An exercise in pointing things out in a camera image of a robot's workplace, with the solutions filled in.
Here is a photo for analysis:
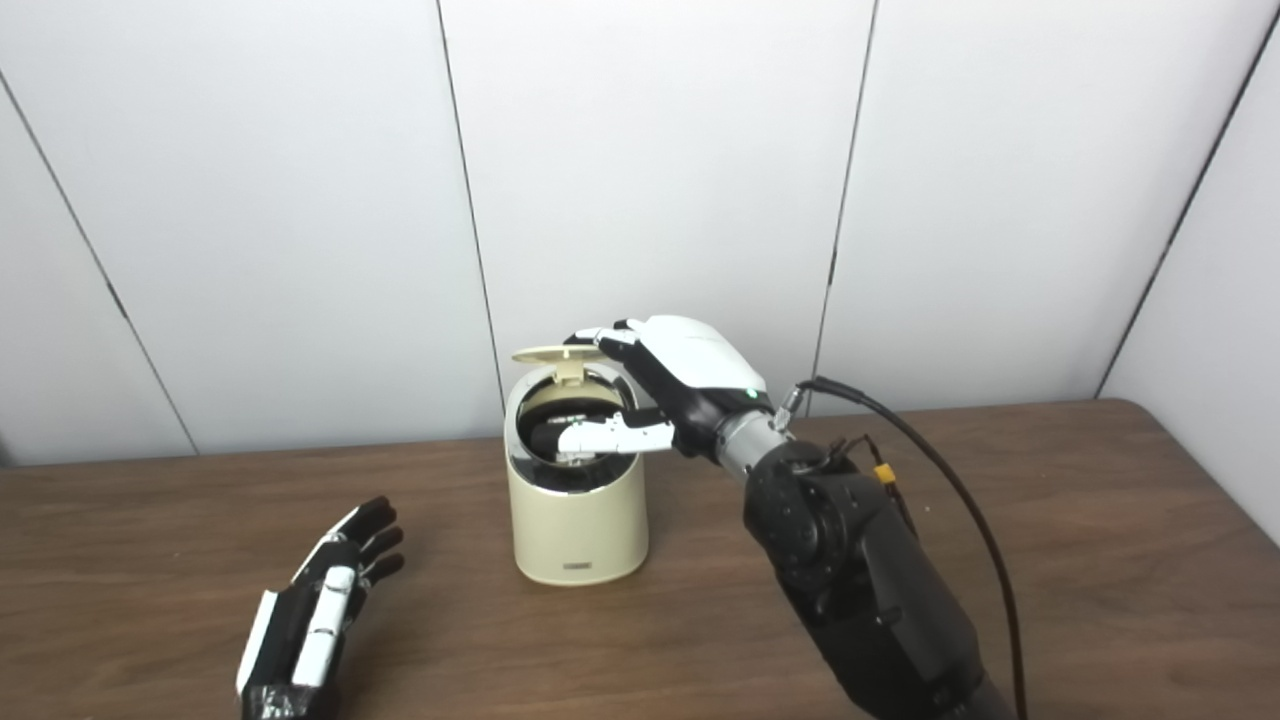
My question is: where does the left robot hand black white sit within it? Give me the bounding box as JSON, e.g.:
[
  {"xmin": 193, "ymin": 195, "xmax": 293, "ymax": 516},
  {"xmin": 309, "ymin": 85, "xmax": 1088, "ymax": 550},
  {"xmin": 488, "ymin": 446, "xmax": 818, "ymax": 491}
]
[{"xmin": 236, "ymin": 496, "xmax": 406, "ymax": 720}]

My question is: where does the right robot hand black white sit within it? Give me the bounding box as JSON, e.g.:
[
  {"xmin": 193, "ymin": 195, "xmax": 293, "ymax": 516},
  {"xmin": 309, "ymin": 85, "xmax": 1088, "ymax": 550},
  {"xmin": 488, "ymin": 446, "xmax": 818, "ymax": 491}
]
[{"xmin": 557, "ymin": 315, "xmax": 776, "ymax": 463}]

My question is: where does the cream round bin lid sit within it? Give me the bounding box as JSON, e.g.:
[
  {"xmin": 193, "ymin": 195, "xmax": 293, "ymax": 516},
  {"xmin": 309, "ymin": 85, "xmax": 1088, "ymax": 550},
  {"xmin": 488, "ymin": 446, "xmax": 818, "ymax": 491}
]
[{"xmin": 511, "ymin": 344, "xmax": 605, "ymax": 386}]

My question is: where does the cream-colored round bin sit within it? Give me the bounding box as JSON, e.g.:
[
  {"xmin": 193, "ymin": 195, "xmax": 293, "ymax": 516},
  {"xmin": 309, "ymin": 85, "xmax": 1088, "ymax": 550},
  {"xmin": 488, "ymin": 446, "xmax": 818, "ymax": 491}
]
[{"xmin": 504, "ymin": 362, "xmax": 650, "ymax": 587}]

